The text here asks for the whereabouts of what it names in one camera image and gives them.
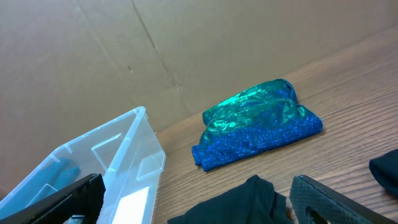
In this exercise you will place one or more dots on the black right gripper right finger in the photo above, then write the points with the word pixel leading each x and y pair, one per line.
pixel 314 202

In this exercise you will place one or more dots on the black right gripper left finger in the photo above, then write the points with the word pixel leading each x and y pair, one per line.
pixel 83 199

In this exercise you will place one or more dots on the black cloth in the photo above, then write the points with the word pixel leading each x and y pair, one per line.
pixel 254 201
pixel 384 170

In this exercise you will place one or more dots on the shiny blue green cloth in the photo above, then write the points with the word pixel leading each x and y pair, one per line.
pixel 259 119

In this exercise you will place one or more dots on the white label in bin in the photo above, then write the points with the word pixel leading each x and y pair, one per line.
pixel 130 209

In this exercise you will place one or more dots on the clear plastic storage bin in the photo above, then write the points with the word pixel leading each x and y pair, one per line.
pixel 125 151

